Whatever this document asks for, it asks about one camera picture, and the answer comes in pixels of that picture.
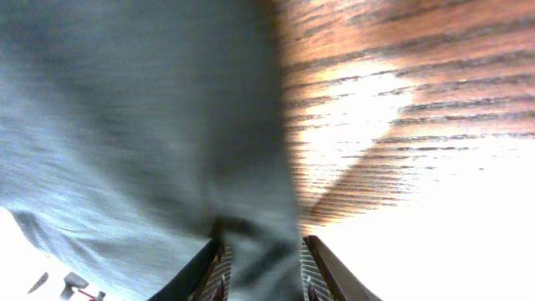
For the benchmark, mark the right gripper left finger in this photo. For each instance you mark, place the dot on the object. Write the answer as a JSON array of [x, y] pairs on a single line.
[[205, 278]]

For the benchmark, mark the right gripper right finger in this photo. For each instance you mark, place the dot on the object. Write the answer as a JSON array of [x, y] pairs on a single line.
[[326, 278]]

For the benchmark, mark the black t-shirt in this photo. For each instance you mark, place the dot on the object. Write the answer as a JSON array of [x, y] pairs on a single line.
[[132, 132]]

